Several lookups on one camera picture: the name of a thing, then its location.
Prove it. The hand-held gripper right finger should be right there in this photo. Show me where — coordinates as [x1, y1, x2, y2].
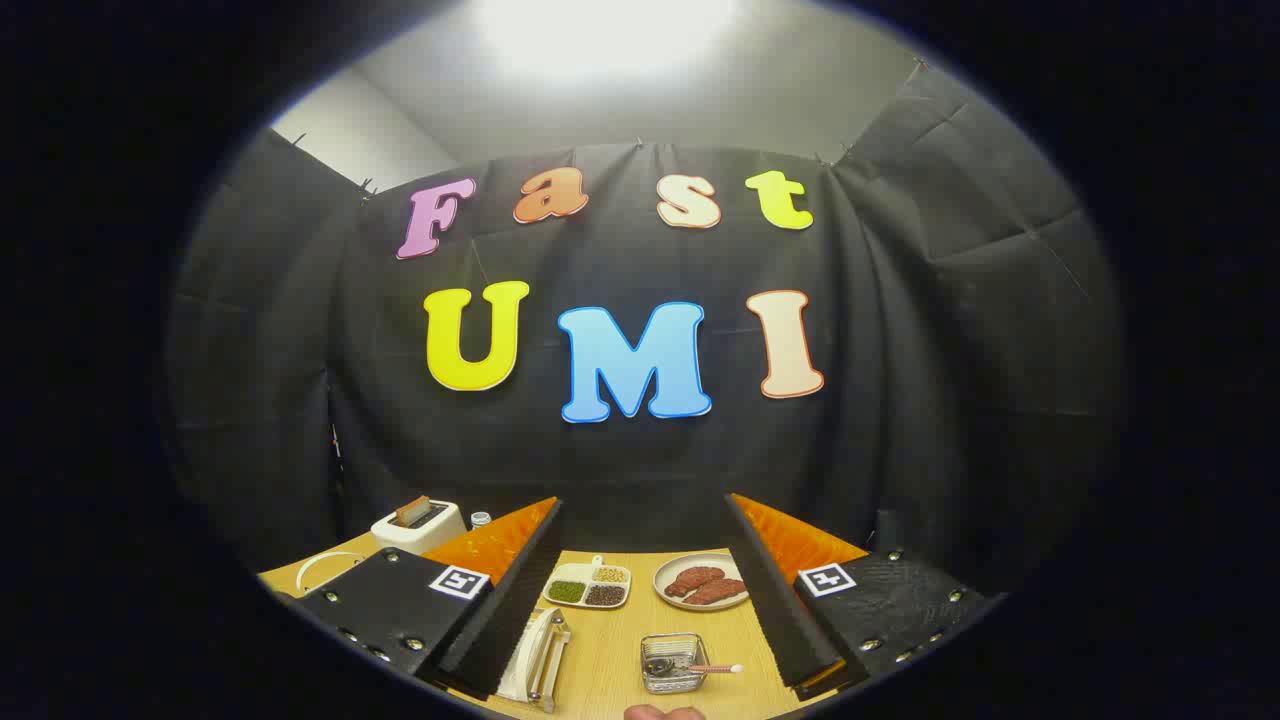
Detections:
[723, 492, 991, 701]

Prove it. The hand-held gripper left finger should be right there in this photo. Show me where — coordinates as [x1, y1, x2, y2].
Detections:
[293, 496, 564, 701]

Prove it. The white plate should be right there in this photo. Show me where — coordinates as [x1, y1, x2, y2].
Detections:
[497, 608, 557, 703]

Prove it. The white wire dish rack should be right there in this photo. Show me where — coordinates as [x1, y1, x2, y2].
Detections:
[293, 551, 573, 714]

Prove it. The spoon with white handle end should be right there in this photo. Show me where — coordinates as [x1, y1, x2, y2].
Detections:
[648, 655, 744, 679]

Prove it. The white sectioned dish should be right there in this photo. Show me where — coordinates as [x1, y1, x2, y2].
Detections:
[543, 556, 632, 610]

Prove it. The beige plate with meat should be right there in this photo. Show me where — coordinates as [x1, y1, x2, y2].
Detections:
[653, 553, 751, 612]

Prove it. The white toaster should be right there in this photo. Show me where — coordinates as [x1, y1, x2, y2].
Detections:
[371, 497, 468, 556]

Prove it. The black backdrop cloth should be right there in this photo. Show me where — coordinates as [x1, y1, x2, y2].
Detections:
[165, 65, 1126, 601]

